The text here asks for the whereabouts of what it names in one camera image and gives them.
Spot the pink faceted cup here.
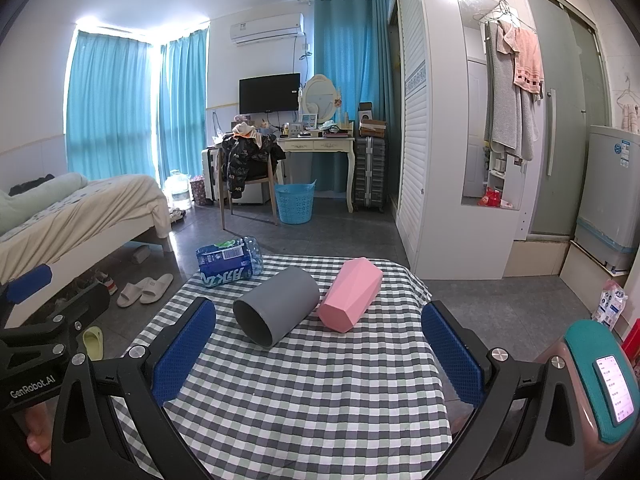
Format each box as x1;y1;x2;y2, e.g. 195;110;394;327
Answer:
316;257;385;334

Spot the grey slipper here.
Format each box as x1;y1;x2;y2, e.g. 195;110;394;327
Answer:
140;273;174;304
116;282;147;308

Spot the bed with beige sheet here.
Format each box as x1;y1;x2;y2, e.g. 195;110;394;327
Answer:
0;172;173;328

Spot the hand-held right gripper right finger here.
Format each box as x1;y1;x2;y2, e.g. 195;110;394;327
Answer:
421;300;596;480

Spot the frosted glass door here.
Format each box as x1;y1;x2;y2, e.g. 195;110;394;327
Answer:
517;0;613;241

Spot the person's left hand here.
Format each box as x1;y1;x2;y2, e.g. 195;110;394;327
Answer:
22;402;54;466

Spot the blue pack of water bottles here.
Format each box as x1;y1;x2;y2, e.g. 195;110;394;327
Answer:
196;236;265;288

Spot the large clear water jug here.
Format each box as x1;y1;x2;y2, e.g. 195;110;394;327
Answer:
162;170;192;209

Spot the grey towel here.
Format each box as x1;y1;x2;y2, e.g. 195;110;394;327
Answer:
484;20;539;161

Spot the black television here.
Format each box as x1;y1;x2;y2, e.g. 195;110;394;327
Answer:
239;73;301;115

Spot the white dressing table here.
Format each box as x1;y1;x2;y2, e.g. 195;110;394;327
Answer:
276;135;357;213

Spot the white plastic package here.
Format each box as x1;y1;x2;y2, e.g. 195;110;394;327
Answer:
592;280;629;332

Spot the tall teal curtain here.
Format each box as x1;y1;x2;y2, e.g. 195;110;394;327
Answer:
314;0;392;193

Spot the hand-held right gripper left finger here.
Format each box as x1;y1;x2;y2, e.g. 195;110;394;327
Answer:
50;296;217;480

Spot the white air conditioner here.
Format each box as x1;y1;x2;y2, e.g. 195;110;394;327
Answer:
229;12;306;45

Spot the wooden chair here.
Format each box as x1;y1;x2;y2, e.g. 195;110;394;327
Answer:
217;150;282;226

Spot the smartphone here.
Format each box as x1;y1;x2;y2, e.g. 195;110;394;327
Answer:
594;354;636;424

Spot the white washing machine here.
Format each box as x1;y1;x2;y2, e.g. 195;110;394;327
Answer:
574;125;640;273

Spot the dark grey suitcase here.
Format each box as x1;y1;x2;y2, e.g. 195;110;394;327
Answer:
353;136;388;213

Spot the checked tablecloth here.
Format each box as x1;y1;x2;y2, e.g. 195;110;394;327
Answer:
111;254;481;480

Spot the white louvered wardrobe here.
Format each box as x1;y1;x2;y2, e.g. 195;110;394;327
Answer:
390;0;528;281

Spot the grey cup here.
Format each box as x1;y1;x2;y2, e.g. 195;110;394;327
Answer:
232;266;321;350

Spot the sneaker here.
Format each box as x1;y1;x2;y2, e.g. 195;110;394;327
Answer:
94;270;119;296

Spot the oval white mirror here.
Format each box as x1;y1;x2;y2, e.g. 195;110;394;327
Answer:
300;74;339;127

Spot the teal window curtain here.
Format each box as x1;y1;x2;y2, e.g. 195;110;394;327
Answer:
66;27;161;181
159;30;208;183

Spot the yellow green slipper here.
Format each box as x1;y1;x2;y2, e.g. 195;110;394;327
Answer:
81;326;104;359

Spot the dark jacket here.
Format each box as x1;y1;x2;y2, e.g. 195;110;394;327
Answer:
219;134;286;199

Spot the pink dotted box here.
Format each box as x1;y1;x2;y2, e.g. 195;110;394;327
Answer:
190;175;214;206

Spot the pink towel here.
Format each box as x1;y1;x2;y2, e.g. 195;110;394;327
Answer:
502;25;545;97

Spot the white suitcase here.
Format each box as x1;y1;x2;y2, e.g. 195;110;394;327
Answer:
201;147;224;202

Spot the blue laundry basket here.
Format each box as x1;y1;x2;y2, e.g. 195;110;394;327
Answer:
274;180;317;225

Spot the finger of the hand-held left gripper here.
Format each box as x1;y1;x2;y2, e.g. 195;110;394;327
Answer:
0;265;54;311
0;282;112;358

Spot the pile of clothes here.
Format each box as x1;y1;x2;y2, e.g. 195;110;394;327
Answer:
231;120;264;150

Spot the pale green duvet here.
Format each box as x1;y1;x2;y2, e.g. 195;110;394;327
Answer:
0;172;89;221

